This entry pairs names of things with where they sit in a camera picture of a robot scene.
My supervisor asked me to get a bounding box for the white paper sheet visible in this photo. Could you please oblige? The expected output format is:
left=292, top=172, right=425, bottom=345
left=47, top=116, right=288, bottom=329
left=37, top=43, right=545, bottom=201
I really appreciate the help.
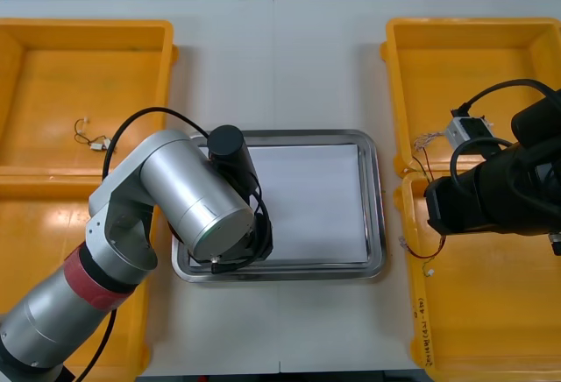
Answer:
left=245, top=144, right=368, bottom=265

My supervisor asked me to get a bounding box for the small metal solenoid with cable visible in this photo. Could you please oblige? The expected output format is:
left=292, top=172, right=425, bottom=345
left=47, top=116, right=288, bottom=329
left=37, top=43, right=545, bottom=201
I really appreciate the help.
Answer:
left=73, top=117, right=112, bottom=152

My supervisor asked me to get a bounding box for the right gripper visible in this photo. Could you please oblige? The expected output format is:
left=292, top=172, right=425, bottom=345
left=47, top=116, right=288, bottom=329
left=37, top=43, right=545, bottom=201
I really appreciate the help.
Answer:
left=425, top=147, right=534, bottom=237

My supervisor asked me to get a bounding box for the steel tray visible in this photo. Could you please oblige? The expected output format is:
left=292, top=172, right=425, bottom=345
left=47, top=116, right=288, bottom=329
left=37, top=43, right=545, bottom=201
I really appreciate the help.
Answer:
left=171, top=127, right=387, bottom=285

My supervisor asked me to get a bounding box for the yellow-orange plastic bin with handwriting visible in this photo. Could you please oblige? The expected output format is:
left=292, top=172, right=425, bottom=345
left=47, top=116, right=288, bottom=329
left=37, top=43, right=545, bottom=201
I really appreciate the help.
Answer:
left=394, top=171, right=561, bottom=382

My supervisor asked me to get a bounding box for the red-black wire harness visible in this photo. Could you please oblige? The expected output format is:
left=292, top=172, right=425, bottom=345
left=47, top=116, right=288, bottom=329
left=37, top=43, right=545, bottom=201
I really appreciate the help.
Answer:
left=397, top=153, right=448, bottom=279

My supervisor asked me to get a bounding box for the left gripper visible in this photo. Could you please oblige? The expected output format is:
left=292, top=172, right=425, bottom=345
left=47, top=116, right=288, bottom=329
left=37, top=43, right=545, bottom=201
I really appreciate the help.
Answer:
left=250, top=211, right=275, bottom=264

